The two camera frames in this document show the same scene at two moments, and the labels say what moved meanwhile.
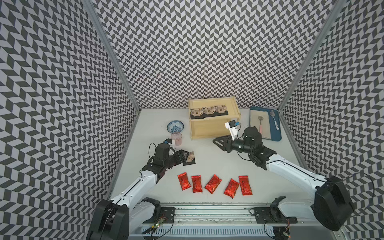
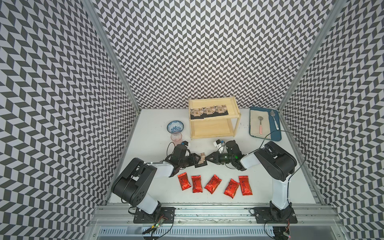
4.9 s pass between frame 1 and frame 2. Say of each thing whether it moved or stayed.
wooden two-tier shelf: stayed
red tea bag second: stayed
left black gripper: moved
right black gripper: moved
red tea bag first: stayed
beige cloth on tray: stayed
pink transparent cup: stayed
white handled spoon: stayed
